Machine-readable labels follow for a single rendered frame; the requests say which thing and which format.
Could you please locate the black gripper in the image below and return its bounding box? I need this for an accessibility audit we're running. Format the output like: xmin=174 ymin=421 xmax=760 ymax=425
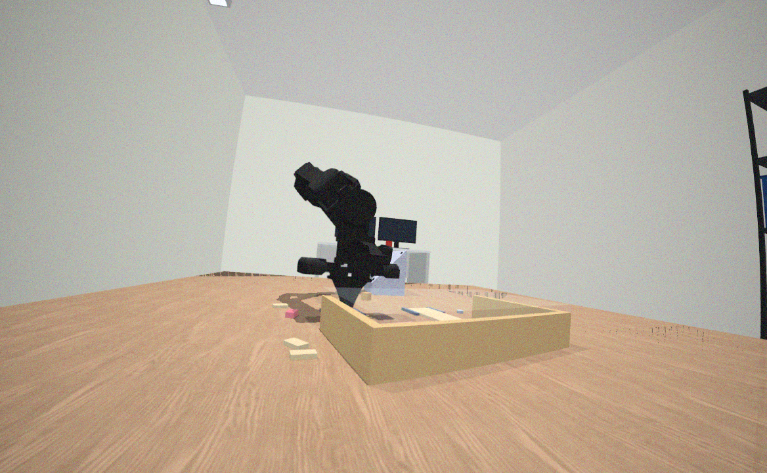
xmin=297 ymin=229 xmax=400 ymax=288

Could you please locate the tan wooden open-top box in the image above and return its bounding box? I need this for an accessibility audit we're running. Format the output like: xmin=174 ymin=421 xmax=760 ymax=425
xmin=319 ymin=287 xmax=571 ymax=386

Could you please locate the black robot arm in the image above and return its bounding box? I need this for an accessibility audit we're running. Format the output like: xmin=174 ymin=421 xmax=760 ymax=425
xmin=294 ymin=162 xmax=393 ymax=272

